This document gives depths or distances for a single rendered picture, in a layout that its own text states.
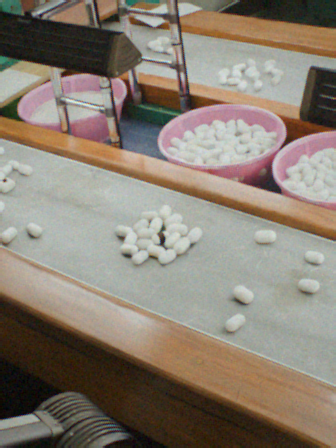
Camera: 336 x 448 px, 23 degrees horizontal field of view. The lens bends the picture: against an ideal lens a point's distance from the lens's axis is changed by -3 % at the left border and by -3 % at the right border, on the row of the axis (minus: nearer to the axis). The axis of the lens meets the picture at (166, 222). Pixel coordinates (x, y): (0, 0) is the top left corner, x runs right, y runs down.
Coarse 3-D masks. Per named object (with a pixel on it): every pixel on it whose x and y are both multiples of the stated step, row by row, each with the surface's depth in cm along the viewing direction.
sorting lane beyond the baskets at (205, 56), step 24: (144, 48) 225; (168, 48) 223; (192, 48) 221; (216, 48) 219; (240, 48) 217; (264, 48) 215; (144, 72) 211; (168, 72) 209; (192, 72) 207; (216, 72) 206; (240, 72) 204; (264, 72) 202; (288, 72) 201; (264, 96) 191; (288, 96) 190
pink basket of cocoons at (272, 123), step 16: (192, 112) 183; (208, 112) 184; (240, 112) 183; (256, 112) 181; (176, 128) 181; (192, 128) 183; (272, 128) 177; (160, 144) 172; (176, 160) 166; (256, 160) 163; (272, 160) 168; (224, 176) 165; (240, 176) 165; (256, 176) 167
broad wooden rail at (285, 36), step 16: (128, 16) 242; (192, 16) 234; (208, 16) 233; (224, 16) 231; (240, 16) 230; (192, 32) 229; (208, 32) 225; (224, 32) 222; (240, 32) 220; (256, 32) 218; (272, 32) 217; (288, 32) 215; (304, 32) 214; (320, 32) 213; (288, 48) 211; (304, 48) 208; (320, 48) 205
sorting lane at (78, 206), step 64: (0, 192) 171; (64, 192) 167; (128, 192) 164; (64, 256) 149; (128, 256) 146; (192, 256) 144; (256, 256) 142; (192, 320) 130; (256, 320) 128; (320, 320) 126
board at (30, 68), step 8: (16, 64) 219; (24, 64) 218; (32, 64) 217; (24, 72) 214; (32, 72) 213; (40, 72) 212; (48, 72) 211; (40, 80) 208; (24, 88) 205; (32, 88) 206; (16, 96) 203; (0, 104) 199
